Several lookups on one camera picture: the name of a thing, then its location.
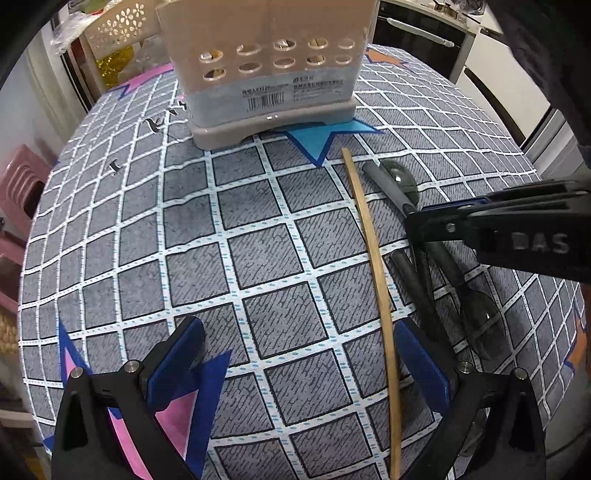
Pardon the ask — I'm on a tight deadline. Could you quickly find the tall pink plastic stool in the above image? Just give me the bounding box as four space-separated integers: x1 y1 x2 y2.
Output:
1 144 51 237

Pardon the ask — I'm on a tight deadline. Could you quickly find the built-in black oven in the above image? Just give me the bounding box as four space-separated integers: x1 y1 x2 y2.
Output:
372 1 480 84

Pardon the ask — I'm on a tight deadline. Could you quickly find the plain wooden chopstick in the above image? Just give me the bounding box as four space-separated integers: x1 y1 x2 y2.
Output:
342 148 402 479

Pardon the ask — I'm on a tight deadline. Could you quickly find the beige plastic utensil holder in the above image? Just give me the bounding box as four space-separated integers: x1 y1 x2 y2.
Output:
155 0 378 150

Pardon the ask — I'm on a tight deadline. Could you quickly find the black handled spoon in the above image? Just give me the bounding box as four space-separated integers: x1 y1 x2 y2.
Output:
363 159 420 218
390 250 455 357
426 242 505 360

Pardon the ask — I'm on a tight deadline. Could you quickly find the beige flower pattern basket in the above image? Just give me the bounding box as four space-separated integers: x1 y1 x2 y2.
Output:
83 0 159 60

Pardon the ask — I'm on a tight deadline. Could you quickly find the checkered grey tablecloth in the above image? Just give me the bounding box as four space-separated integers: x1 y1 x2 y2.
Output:
18 43 590 480

